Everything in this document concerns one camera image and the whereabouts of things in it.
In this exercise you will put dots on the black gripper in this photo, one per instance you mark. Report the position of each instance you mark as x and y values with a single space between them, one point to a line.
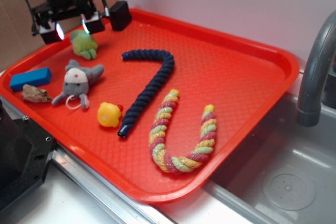
49 13

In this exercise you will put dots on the green plush animal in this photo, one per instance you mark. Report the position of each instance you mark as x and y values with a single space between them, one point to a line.
83 44

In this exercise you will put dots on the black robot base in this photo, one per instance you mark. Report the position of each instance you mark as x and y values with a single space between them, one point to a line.
26 149

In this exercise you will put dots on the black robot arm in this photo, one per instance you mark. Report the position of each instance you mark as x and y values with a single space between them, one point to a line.
101 6

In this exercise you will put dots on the black rectangular block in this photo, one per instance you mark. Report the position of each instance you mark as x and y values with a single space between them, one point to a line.
120 16

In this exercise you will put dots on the grey plush mouse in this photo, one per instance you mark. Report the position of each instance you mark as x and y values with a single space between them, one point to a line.
77 82

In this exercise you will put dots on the blue rectangular block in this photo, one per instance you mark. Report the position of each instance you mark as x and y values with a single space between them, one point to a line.
37 77

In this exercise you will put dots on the brown cardboard panel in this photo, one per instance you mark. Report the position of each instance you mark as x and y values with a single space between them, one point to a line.
17 41

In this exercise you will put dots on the yellow rubber duck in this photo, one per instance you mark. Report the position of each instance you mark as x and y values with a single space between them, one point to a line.
109 114

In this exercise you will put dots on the red plastic tray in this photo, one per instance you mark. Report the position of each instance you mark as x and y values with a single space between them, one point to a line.
243 79

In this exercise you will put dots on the grey faucet spout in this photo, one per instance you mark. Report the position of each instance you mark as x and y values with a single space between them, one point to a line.
318 82

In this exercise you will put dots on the grey sink basin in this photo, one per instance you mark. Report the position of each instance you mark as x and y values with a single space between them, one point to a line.
281 172

